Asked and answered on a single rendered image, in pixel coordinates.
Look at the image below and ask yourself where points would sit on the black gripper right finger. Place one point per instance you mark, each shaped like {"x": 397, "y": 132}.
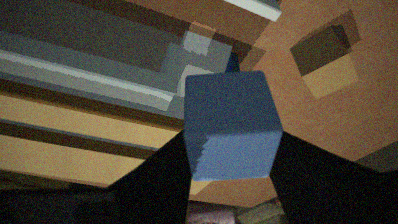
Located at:
{"x": 315, "y": 186}

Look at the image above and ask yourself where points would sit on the blue cube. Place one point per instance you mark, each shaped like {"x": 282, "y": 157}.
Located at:
{"x": 232, "y": 129}

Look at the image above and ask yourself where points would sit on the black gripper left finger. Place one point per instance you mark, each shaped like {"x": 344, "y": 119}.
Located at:
{"x": 155, "y": 192}

